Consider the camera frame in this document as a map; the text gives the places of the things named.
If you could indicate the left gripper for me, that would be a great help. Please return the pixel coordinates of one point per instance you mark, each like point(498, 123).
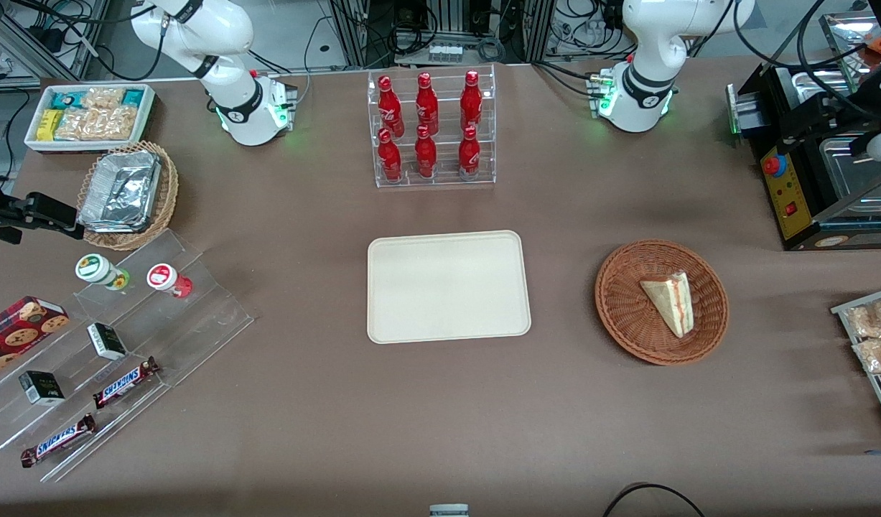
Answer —
point(825, 111)

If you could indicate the triangular sandwich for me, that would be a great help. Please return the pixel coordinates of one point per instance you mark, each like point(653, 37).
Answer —
point(671, 303)

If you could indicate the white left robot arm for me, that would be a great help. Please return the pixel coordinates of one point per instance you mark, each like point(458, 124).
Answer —
point(652, 50)

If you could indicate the stainless steel tray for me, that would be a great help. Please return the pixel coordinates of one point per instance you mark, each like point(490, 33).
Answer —
point(846, 39)

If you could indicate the light tan wicker basket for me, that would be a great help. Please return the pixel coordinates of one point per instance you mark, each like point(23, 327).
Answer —
point(169, 194)

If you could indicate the tray of packaged snacks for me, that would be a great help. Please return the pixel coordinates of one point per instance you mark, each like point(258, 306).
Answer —
point(842, 310)

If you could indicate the round brown wicker basket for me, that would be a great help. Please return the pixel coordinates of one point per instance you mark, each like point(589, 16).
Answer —
point(623, 301)

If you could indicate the cream rectangular tray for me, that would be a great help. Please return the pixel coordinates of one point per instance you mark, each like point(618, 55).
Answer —
point(447, 287)

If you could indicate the green lid yogurt cup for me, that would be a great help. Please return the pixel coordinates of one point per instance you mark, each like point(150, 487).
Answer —
point(94, 268)

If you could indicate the silver foil packets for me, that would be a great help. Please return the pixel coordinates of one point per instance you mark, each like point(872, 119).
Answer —
point(120, 190)

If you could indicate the white plastic snack bin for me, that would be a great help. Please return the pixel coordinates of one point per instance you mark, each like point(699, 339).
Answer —
point(32, 143)

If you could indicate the black sealing machine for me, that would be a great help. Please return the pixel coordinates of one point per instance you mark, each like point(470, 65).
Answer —
point(788, 194)

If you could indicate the yellow snack packet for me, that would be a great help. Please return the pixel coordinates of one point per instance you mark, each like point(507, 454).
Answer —
point(49, 126)

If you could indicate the clear bag of crackers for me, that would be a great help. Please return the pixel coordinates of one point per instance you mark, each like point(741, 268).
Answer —
point(77, 124)
point(103, 98)
point(117, 123)

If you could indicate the red plaid cookie box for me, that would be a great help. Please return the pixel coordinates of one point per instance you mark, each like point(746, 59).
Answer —
point(16, 334)

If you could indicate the teal snack packet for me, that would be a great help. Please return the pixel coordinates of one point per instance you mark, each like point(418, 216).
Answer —
point(67, 99)
point(133, 98)

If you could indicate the red lid yogurt cup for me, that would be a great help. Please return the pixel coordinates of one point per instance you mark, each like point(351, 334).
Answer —
point(164, 276)

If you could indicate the small black box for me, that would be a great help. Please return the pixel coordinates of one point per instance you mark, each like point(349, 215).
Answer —
point(106, 341)
point(42, 388)

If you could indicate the clear acrylic stepped display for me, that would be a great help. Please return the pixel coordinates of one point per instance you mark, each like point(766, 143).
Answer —
point(196, 316)

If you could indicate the Snickers chocolate bar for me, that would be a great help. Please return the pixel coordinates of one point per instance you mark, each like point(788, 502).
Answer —
point(58, 440)
point(124, 382)

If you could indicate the clear bag of pastries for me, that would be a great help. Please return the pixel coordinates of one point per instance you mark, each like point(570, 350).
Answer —
point(871, 319)
point(878, 354)

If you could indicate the red cola bottle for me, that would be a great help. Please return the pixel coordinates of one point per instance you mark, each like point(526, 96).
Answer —
point(426, 100)
point(390, 100)
point(471, 97)
point(426, 154)
point(469, 154)
point(390, 158)

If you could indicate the clear acrylic bottle rack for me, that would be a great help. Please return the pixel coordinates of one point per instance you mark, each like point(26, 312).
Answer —
point(444, 183)

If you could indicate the white power strip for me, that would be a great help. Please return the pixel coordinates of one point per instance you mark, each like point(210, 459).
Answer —
point(445, 52)

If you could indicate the small grey device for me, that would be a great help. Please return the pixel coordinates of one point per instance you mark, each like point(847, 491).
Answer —
point(449, 510)

